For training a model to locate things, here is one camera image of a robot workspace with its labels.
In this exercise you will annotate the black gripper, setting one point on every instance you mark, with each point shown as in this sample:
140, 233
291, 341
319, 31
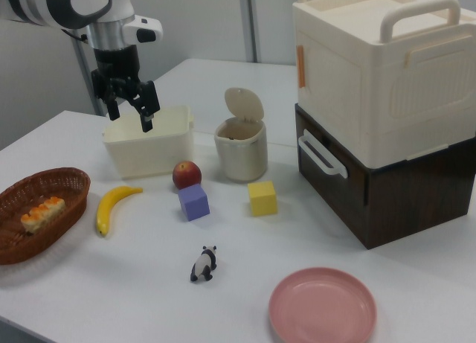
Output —
115, 67

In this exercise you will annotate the cream lidded trash can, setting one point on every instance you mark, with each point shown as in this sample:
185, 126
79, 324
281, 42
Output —
241, 153

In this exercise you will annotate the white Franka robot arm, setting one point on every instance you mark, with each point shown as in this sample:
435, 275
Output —
44, 4

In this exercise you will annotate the cream rectangular plastic tub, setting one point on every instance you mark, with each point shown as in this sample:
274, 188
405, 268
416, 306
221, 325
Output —
148, 153

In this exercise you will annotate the red apple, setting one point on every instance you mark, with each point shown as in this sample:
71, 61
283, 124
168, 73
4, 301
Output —
186, 176

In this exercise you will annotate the yellow banana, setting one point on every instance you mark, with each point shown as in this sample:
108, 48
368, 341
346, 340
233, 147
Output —
108, 209

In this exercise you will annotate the purple foam cube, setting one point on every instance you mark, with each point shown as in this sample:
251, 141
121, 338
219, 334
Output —
193, 205

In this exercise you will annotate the bread with orange topping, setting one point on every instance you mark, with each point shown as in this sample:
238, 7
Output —
41, 216

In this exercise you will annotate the yellow foam cube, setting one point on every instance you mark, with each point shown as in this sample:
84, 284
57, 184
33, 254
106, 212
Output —
262, 201

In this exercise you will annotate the panda figurine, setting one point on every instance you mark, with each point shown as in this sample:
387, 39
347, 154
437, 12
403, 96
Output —
202, 265

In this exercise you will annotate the brown wicker basket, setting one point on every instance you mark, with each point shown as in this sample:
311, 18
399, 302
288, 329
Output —
15, 242

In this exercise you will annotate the beige wooden cabinet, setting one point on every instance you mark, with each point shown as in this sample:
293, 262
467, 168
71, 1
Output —
353, 79

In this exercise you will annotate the pink plate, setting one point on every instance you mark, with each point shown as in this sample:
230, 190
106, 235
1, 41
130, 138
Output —
320, 306

